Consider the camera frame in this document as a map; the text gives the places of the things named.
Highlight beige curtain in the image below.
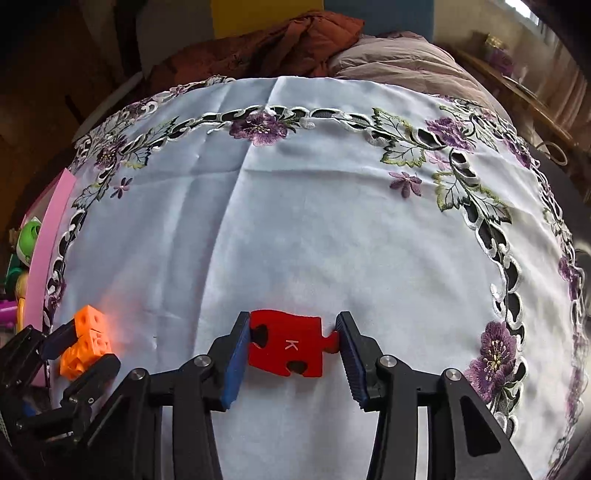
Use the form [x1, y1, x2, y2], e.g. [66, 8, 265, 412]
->
[545, 37, 591, 139]

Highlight large window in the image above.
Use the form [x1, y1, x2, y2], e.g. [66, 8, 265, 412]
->
[522, 0, 555, 28]

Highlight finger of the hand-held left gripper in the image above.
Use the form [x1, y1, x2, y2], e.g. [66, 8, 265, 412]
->
[9, 320, 81, 385]
[25, 353, 122, 435]

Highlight grey yellow blue sofa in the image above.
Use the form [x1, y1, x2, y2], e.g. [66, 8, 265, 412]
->
[139, 0, 437, 77]

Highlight red puzzle piece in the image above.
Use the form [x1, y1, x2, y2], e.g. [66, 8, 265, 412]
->
[248, 309, 341, 378]

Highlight wooden wardrobe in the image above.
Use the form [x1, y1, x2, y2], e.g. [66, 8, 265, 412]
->
[0, 0, 144, 222]

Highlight yellow egg toy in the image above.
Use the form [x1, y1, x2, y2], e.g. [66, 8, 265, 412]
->
[14, 272, 32, 309]

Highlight orange holed cube block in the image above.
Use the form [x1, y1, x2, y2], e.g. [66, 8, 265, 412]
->
[59, 305, 113, 381]

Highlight white cable loop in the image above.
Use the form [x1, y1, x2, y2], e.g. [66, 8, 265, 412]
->
[536, 140, 568, 168]

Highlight pink edged white tray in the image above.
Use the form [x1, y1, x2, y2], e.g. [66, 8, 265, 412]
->
[0, 168, 78, 356]

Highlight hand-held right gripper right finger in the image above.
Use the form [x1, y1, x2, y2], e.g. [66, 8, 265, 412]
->
[335, 311, 536, 480]

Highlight green and white round case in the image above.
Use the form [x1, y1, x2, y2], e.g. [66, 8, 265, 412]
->
[16, 220, 43, 269]

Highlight pale pink duvet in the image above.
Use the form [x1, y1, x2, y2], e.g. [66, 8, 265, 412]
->
[328, 31, 515, 125]

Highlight embroidered floral tablecloth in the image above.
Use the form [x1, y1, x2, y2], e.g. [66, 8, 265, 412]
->
[44, 76, 585, 480]

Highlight rust quilted jacket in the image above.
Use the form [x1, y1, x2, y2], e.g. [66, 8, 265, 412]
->
[148, 11, 366, 93]

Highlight purple gift box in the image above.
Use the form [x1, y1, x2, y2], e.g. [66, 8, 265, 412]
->
[482, 33, 514, 70]

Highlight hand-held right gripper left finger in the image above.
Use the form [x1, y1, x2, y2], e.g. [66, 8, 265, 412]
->
[78, 311, 252, 480]

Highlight wooden windowsill desk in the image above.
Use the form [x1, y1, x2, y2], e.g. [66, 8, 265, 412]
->
[450, 44, 591, 160]

